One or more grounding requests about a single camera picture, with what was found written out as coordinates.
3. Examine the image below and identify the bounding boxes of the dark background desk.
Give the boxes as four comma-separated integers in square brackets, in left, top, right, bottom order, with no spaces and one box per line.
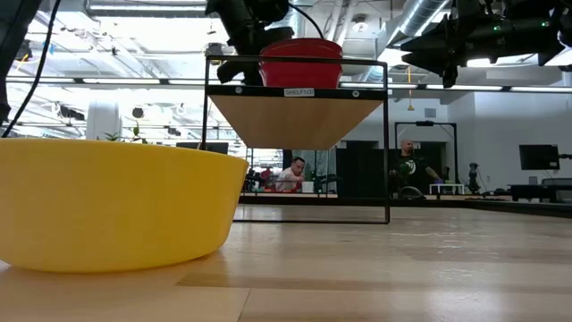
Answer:
[508,177,572,204]

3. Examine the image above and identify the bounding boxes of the floral bowl with red outside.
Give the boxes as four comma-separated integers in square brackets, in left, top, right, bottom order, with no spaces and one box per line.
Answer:
[258,38,344,89]

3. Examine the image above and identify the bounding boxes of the black background tripod device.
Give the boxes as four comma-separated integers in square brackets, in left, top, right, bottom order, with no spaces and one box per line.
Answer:
[466,161,483,195]

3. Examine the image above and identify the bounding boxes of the small green plant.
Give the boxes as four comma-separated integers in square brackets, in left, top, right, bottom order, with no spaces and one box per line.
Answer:
[100,120,149,145]

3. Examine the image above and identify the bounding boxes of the wooden shelf with black frame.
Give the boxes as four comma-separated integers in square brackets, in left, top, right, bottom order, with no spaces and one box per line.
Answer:
[200,54,391,225]

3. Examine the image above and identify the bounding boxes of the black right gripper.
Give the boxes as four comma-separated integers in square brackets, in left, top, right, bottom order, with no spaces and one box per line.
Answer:
[400,0,502,89]

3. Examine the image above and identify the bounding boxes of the silver ceiling duct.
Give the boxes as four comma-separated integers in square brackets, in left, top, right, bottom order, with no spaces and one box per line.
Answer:
[387,0,450,47]

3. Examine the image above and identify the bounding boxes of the black background gantry frame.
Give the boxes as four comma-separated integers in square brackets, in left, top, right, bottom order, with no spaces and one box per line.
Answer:
[394,120,458,199]

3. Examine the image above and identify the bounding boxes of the small white table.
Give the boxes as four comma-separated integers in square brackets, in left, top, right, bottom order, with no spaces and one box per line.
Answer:
[429,182,466,196]

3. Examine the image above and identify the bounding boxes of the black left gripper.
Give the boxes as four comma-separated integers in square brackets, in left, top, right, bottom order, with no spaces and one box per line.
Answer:
[205,0,297,87]

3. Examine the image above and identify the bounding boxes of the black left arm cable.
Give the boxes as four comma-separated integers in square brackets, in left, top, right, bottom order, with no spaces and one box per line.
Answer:
[1,0,63,140]

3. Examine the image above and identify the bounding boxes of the wall-mounted black monitor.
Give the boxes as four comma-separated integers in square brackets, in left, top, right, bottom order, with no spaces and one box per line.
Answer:
[518,144,561,172]

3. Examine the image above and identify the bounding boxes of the yellow plastic bowl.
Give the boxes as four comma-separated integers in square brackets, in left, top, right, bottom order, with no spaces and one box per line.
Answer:
[0,137,249,275]

